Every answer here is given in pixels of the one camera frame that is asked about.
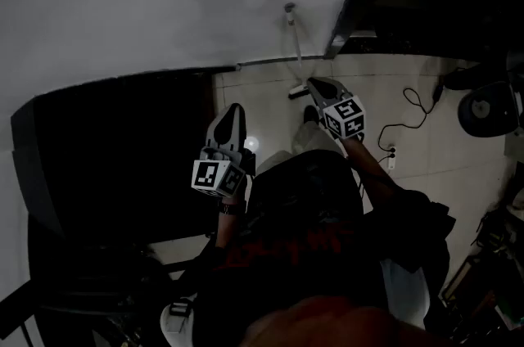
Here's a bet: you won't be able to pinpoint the person's light trousers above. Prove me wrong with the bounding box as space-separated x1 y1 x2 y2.
254 119 347 177

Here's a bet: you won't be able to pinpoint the person's dark shoe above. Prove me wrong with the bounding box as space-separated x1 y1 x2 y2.
303 105 321 126

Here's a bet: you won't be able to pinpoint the person's right forearm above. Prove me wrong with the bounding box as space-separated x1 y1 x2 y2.
339 135 407 197

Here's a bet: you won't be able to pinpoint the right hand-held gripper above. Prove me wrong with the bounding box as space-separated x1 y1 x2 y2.
307 76 367 142

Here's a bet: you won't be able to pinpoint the dark wrist watch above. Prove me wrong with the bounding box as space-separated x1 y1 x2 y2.
218 201 243 216

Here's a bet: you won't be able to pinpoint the grey round fan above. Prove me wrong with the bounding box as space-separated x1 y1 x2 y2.
457 80 522 138

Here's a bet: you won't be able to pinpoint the dark low cabinet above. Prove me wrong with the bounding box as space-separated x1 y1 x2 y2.
11 70 215 246

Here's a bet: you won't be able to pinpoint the black metal frame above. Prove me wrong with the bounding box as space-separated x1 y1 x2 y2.
0 241 206 347

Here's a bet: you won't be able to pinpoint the person's left forearm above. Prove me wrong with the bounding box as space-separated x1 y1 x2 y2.
215 196 248 255

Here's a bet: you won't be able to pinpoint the white bag with black buckle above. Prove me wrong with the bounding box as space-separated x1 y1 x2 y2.
158 298 198 347

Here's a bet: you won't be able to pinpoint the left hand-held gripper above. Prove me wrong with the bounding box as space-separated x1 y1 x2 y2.
191 102 257 200

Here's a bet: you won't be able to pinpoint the black power cable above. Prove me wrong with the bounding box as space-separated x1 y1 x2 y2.
377 86 445 160

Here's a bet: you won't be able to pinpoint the pile of cluttered items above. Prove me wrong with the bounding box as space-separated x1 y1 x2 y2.
438 169 524 342

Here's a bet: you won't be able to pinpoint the person's dark shirt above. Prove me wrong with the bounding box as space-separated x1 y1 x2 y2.
192 148 458 338

